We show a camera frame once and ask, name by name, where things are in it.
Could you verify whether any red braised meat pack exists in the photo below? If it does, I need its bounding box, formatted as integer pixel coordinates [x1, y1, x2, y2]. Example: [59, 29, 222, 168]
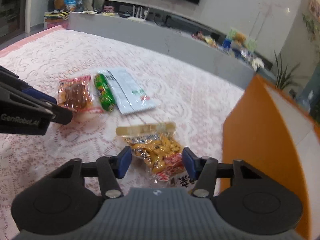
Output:
[57, 75, 104, 113]

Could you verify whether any green sausage snack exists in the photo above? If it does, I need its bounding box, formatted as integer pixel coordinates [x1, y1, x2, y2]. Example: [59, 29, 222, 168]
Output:
[94, 73, 116, 112]

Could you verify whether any white foil snack pouch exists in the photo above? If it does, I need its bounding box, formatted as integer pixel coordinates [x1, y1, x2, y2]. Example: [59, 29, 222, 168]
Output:
[98, 67, 157, 115]

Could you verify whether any peanut snack pack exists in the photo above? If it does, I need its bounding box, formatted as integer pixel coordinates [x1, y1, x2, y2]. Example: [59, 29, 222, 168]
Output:
[116, 122, 196, 192]

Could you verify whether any orange cardboard box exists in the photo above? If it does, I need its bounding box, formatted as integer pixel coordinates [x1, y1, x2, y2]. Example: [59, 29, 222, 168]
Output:
[222, 75, 319, 239]

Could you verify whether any pink storage box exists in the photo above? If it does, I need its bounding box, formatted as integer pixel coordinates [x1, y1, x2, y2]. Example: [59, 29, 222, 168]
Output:
[44, 18, 69, 29]

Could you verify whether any pink lace tablecloth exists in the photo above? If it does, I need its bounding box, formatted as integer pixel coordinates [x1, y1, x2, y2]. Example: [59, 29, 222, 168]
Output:
[1, 28, 244, 239]

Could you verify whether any grey TV console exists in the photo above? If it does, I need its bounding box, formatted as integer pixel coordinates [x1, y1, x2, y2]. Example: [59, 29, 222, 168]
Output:
[68, 12, 276, 88]

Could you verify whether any white wifi router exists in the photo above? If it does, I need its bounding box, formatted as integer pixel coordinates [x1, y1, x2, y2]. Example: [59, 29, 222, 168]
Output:
[127, 5, 150, 22]

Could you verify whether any potted long-leaf plant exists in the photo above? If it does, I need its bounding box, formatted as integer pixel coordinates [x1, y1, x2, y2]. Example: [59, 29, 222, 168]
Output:
[274, 51, 300, 90]

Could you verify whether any teddy bear gift box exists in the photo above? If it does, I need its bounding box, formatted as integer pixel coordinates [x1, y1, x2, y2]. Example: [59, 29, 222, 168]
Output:
[222, 28, 258, 61]

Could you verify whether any hanging vine plant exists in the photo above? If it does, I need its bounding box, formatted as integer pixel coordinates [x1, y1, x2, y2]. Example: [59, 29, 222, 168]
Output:
[303, 14, 319, 42]

